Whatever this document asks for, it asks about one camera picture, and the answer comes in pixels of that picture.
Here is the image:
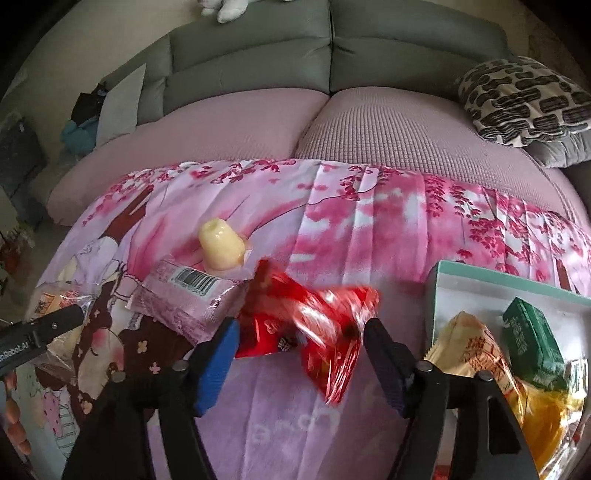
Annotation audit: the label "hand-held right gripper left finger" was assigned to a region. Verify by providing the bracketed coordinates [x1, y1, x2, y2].
[62, 316, 242, 480]

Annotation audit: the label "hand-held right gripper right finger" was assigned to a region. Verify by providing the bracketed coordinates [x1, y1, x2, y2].
[362, 318, 541, 480]

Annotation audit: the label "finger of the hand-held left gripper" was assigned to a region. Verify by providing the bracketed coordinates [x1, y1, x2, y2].
[25, 305, 86, 354]

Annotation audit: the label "shiny red snack packet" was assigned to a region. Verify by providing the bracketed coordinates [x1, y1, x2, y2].
[235, 259, 382, 407]

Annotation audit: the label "beige and orange snack packet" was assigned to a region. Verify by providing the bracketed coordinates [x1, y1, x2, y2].
[424, 310, 527, 416]

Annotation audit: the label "teal tray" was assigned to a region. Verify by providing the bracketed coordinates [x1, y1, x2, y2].
[422, 259, 591, 480]

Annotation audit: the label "green snack packet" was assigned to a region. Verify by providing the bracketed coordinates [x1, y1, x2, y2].
[502, 296, 570, 392]

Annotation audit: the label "clear orange snack packet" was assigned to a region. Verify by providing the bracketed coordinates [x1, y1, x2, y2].
[517, 378, 585, 472]

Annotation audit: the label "clear bun packet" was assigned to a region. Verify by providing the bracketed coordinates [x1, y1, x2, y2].
[23, 281, 102, 370]

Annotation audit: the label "pink snack packet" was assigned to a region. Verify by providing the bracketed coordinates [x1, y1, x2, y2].
[127, 258, 250, 344]

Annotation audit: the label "potted plants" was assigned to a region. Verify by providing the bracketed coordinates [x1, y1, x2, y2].
[0, 222, 33, 278]

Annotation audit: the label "printed cartoon blanket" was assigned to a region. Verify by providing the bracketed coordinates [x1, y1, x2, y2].
[34, 157, 591, 480]

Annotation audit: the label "dark cabinet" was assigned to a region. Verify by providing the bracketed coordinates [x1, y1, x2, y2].
[0, 115, 49, 213]

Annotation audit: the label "teal cloth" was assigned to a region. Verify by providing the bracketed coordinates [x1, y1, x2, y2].
[62, 119, 100, 155]

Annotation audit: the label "white and green corn packet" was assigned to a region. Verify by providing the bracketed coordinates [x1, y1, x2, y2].
[570, 357, 589, 393]

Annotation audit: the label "black bag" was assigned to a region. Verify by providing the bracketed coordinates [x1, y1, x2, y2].
[71, 85, 112, 125]

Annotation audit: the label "light grey pillow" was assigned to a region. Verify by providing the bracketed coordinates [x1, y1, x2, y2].
[95, 62, 147, 148]

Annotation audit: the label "pink sofa seat cushion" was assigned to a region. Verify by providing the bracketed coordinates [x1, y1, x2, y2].
[295, 85, 585, 222]
[46, 88, 331, 227]

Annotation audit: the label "dark grey pillow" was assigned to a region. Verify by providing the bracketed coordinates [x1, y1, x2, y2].
[526, 136, 591, 168]

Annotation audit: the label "black and white patterned pillow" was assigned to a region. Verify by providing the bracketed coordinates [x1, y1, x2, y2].
[455, 56, 591, 147]

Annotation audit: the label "grey sofa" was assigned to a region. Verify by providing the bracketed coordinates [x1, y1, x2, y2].
[0, 0, 591, 185]

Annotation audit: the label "white plush toy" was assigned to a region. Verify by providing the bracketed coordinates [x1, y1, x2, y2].
[199, 0, 252, 24]

